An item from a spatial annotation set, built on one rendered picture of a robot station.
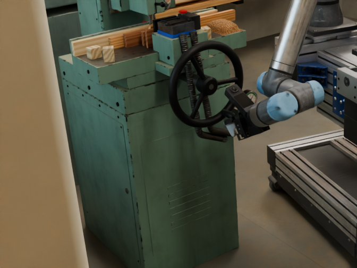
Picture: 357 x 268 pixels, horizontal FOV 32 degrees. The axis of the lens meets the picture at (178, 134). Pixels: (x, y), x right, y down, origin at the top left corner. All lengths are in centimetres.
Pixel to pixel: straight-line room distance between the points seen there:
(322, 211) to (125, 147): 88
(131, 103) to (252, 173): 124
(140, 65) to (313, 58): 84
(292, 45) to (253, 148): 164
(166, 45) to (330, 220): 99
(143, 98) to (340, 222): 91
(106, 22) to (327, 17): 89
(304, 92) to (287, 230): 105
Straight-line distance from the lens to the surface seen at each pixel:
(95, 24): 246
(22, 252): 40
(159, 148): 224
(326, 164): 285
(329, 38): 269
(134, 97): 213
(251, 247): 266
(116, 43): 223
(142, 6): 225
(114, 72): 207
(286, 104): 176
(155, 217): 235
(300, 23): 192
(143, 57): 211
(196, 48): 199
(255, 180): 316
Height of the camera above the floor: 149
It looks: 23 degrees down
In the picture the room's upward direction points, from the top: 5 degrees counter-clockwise
